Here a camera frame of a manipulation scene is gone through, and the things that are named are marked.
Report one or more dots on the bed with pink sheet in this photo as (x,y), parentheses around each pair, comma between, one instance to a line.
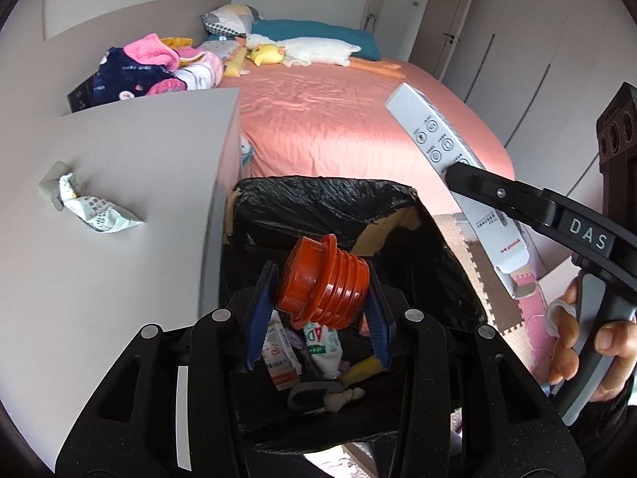
(331,121)

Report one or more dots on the purple plastic bag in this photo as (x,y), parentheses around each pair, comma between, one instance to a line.
(297,343)

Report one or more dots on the white door with handle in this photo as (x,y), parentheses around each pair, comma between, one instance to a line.
(422,32)

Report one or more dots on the black wall socket panel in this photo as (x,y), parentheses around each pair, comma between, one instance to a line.
(82,97)

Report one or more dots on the navy pink clothes pile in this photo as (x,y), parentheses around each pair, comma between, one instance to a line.
(152,66)

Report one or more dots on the yellow duck plush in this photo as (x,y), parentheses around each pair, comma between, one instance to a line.
(267,54)

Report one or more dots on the foam puzzle floor mat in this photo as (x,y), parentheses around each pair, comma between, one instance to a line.
(515,303)

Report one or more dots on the orange ribbed cap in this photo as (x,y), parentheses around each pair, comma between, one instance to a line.
(323,284)

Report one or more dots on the white red paper carton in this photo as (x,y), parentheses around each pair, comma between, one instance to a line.
(279,356)

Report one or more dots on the yellow snack wrapper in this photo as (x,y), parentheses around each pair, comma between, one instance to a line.
(362,371)

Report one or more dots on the white green drink bottle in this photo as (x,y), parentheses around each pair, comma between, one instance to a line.
(323,345)

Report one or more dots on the black lined trash bin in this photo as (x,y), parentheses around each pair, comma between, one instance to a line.
(380,221)

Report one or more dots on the white goose plush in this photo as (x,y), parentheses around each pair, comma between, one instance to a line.
(307,51)

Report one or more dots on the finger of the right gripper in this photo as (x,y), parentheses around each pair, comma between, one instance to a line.
(517,200)

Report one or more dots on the silver snack wrapper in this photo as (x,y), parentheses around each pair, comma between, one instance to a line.
(99,214)

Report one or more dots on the yellow long plush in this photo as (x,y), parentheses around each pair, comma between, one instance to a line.
(234,65)

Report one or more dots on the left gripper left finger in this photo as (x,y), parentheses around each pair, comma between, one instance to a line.
(168,406)

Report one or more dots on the white foam knot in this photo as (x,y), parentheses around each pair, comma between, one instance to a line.
(334,402)

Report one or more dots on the grey corner guard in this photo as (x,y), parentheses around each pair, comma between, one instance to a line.
(48,187)

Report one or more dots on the white remote control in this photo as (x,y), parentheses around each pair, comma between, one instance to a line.
(442,146)

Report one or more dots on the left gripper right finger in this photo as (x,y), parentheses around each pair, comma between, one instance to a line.
(465,405)

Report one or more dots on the teal pillow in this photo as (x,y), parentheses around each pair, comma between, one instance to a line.
(280,30)

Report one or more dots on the patterned grey yellow pillow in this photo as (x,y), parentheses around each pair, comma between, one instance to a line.
(231,20)

